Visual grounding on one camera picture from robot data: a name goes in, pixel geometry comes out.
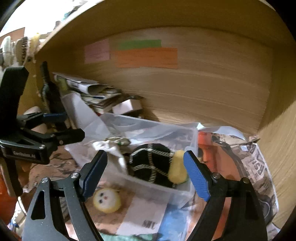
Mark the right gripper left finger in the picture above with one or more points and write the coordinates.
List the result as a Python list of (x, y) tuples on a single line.
[(92, 173)]

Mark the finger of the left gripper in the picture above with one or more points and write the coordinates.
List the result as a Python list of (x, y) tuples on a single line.
[(57, 136), (46, 116)]

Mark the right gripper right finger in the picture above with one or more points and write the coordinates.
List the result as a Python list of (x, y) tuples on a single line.
[(245, 219)]

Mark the yellow white plush ball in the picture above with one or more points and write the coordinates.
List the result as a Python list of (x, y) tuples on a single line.
[(107, 200)]

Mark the yellow sponge piece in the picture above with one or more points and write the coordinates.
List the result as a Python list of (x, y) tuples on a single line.
[(177, 173)]

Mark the black white-striped soft ball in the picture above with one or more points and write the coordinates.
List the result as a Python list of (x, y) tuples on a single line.
[(151, 162)]

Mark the dark wine bottle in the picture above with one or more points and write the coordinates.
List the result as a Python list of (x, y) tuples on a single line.
[(51, 99)]

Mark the translucent white plastic lid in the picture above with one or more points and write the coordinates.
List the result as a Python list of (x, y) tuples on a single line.
[(84, 117)]

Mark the crumpled newspaper sheet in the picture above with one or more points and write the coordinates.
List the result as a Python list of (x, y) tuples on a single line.
[(225, 150)]

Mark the white crumpled cloth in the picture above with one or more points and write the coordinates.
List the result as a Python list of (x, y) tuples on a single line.
[(113, 147)]

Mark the vintage newspaper print mat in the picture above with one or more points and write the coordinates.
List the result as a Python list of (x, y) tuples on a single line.
[(69, 180)]

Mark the stack of papers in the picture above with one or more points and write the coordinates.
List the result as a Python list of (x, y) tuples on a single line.
[(103, 101)]

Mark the rolled newspaper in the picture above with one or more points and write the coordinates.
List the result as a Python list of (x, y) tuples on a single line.
[(86, 86)]

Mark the white small card box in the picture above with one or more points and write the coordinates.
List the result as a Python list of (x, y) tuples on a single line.
[(127, 106)]

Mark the clear plastic storage bin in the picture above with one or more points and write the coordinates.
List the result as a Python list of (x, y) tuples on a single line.
[(140, 132)]

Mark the pink paper note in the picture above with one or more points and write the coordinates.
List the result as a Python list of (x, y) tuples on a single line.
[(97, 52)]

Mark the green paper note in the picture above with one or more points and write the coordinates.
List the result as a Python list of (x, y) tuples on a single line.
[(139, 44)]

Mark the orange paper note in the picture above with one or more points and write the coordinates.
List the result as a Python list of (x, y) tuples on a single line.
[(146, 57)]

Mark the wooden shelf cabinet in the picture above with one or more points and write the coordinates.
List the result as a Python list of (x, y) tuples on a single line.
[(236, 67)]

